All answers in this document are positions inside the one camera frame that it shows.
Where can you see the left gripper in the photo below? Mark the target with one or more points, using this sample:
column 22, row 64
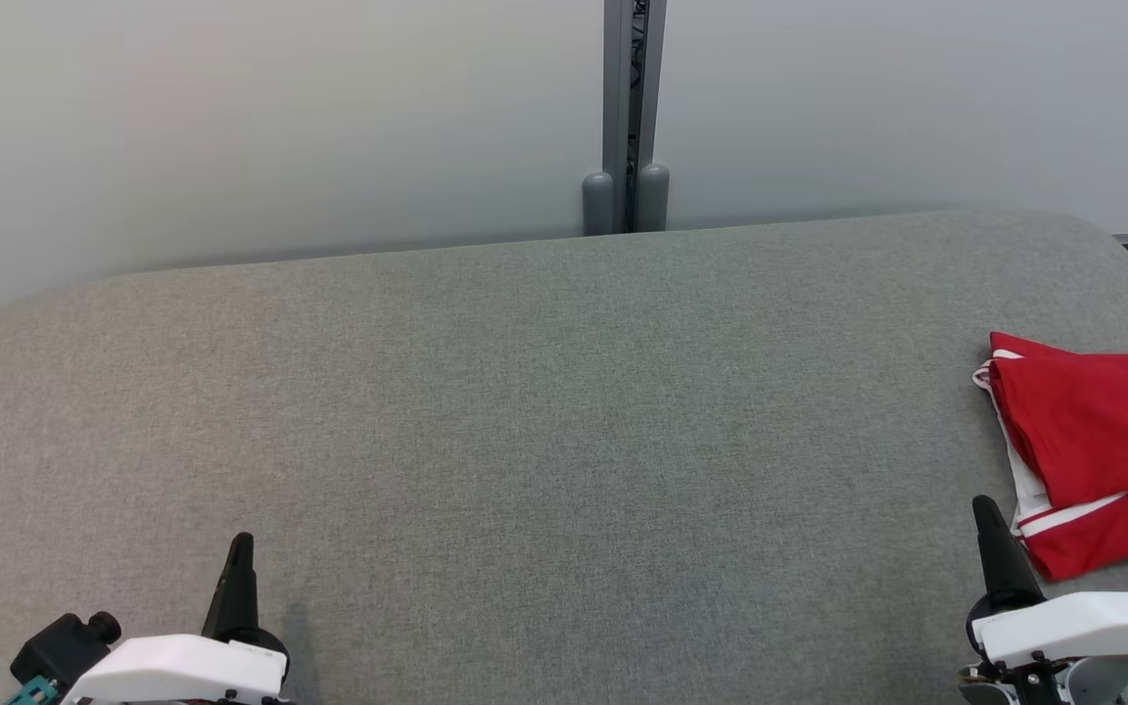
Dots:
column 182, row 671

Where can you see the red and white garment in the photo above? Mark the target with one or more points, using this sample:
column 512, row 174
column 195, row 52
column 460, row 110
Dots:
column 1093, row 421

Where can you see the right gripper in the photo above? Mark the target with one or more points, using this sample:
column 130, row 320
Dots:
column 1083, row 627

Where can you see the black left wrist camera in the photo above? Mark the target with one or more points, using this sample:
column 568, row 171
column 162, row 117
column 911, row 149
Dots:
column 60, row 646

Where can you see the grey cylinder post foot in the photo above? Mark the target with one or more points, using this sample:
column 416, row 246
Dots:
column 598, row 206
column 652, row 201

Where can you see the teal connector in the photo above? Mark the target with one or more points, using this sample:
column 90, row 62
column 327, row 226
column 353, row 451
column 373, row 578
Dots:
column 30, row 693

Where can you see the grey fabric sofa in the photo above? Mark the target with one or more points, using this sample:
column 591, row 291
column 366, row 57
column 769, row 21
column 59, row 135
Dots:
column 525, row 441

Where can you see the grey metal partition post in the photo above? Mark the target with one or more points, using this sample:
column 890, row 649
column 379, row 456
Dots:
column 615, row 98

